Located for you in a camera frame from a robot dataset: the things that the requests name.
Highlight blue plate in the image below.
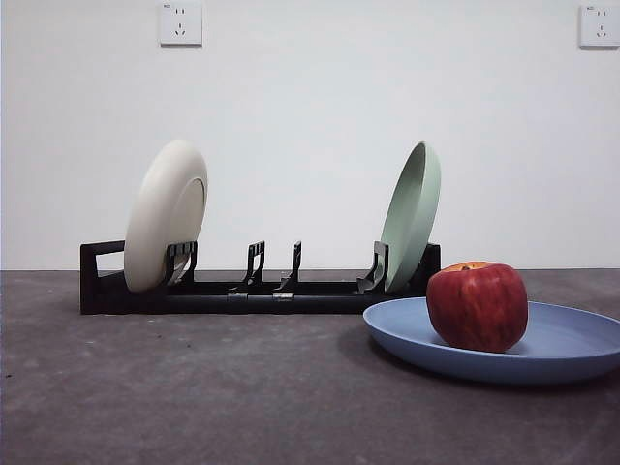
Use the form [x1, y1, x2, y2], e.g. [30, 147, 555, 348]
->
[362, 296, 620, 387]

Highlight white wall socket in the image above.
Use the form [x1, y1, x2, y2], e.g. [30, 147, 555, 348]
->
[578, 4, 620, 49]
[159, 1, 203, 48]

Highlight beige plate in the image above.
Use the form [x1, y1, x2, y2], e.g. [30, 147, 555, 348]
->
[123, 139, 209, 294]

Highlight black plate rack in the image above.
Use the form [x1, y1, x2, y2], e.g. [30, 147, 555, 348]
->
[79, 239, 442, 316]

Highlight red apple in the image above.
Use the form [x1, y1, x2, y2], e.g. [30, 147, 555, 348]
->
[425, 261, 529, 354]

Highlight green plate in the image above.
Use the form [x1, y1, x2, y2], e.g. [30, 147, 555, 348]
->
[380, 140, 443, 295]

